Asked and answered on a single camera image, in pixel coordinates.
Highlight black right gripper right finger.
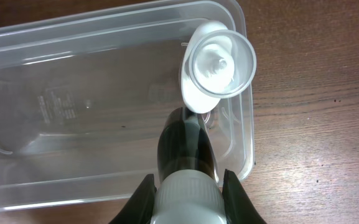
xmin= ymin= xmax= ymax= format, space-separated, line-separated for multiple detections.
xmin=222 ymin=169 xmax=266 ymax=224

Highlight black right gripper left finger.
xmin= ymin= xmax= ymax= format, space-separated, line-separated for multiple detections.
xmin=109 ymin=174 xmax=157 ymax=224

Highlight clear plastic container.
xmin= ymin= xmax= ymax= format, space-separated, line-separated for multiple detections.
xmin=0 ymin=1 xmax=246 ymax=212

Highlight dark bottle white cap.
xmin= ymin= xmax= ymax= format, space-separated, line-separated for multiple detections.
xmin=151 ymin=107 xmax=226 ymax=224

